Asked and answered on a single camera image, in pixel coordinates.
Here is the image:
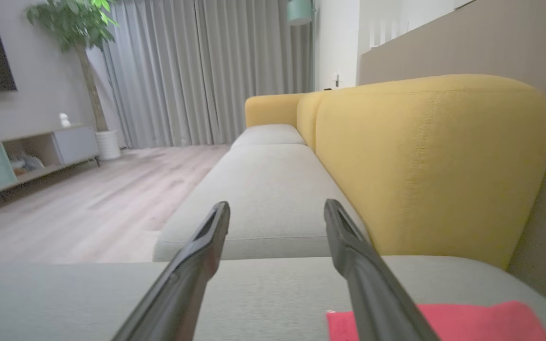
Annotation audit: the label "grey pleated curtain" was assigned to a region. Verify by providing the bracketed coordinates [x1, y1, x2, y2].
[102, 0, 314, 150]

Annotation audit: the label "mint green floor lamp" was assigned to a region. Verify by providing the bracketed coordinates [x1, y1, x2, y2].
[286, 0, 317, 90]

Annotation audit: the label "green potted tree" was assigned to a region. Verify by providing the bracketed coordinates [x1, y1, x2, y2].
[26, 0, 118, 133]

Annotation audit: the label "red shorts with white stripes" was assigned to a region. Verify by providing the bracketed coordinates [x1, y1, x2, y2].
[326, 301, 546, 341]

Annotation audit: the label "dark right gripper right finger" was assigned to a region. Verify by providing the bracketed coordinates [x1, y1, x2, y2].
[324, 199, 439, 341]

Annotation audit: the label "yellow sofa armrest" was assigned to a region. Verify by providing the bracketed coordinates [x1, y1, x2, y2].
[245, 93, 308, 128]

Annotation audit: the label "pale items in cabinet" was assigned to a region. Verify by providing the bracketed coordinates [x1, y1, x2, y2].
[10, 153, 45, 177]

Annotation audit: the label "white slatted railing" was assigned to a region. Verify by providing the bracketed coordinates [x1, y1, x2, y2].
[367, 17, 409, 50]

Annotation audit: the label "large yellow sofa back cushion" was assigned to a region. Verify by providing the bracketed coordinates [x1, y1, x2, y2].
[315, 74, 546, 270]

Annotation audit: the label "white plant pot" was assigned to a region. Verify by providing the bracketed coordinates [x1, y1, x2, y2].
[94, 130, 122, 161]

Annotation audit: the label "small grey sofa seat cushion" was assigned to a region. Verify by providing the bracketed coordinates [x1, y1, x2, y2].
[230, 124, 308, 151]

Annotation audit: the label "low wooden tv cabinet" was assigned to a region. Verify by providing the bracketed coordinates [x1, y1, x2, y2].
[0, 124, 100, 204]

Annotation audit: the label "narrow yellow sofa back cushion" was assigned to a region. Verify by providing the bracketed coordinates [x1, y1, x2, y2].
[296, 91, 326, 153]

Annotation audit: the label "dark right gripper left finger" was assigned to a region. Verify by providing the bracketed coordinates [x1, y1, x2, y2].
[112, 201, 231, 341]

